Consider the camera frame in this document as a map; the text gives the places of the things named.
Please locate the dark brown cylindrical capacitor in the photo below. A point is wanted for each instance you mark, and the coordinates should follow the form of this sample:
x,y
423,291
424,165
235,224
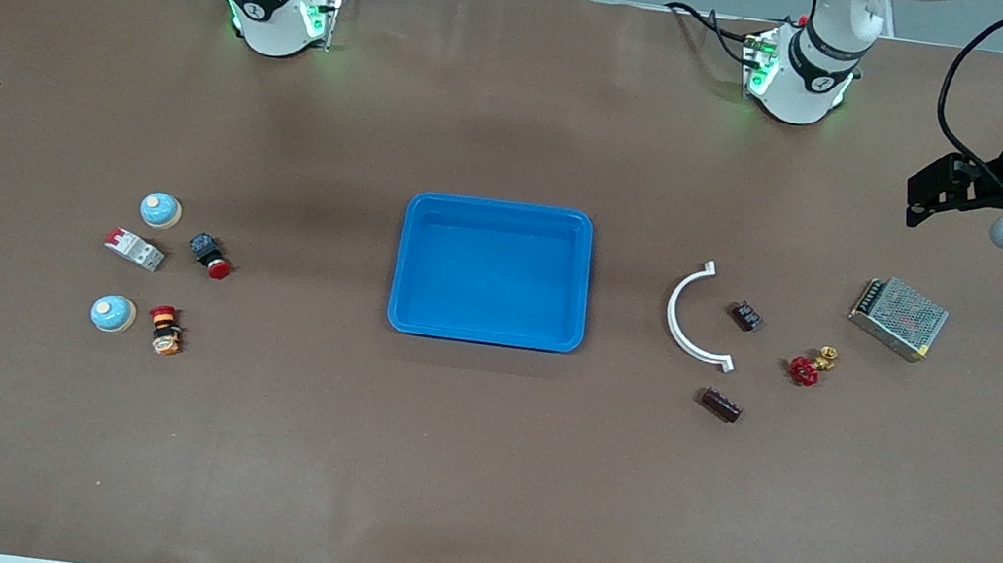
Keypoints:
x,y
722,405
745,315

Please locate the blue service bell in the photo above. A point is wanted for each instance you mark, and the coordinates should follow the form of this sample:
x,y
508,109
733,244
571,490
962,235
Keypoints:
x,y
112,313
160,210

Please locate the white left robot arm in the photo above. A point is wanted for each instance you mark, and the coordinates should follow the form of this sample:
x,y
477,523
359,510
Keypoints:
x,y
811,70

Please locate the metal mesh power supply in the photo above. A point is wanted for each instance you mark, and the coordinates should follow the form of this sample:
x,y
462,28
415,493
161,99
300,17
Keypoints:
x,y
899,318

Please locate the white red circuit breaker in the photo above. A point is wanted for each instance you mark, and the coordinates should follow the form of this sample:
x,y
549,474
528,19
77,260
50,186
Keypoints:
x,y
135,250

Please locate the red orange emergency stop button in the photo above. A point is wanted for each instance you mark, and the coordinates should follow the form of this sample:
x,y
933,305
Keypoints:
x,y
165,332

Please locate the blue plastic tray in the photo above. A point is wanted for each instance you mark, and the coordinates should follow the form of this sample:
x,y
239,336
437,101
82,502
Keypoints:
x,y
503,272

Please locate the white curved plastic bracket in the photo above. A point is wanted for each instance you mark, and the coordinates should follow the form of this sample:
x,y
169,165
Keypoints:
x,y
673,320

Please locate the red push button switch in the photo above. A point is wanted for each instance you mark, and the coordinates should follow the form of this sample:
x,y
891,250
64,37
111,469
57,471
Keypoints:
x,y
214,264

